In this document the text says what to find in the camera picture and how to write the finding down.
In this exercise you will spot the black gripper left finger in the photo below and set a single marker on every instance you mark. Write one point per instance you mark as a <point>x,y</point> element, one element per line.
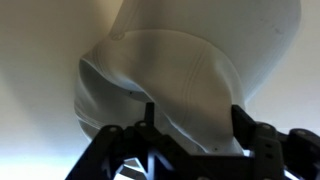
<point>140,146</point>

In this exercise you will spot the white baseball cap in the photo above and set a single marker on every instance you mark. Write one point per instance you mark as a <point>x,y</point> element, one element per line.
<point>186,73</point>

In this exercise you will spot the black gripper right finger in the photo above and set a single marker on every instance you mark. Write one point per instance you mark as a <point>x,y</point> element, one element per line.
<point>266,143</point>

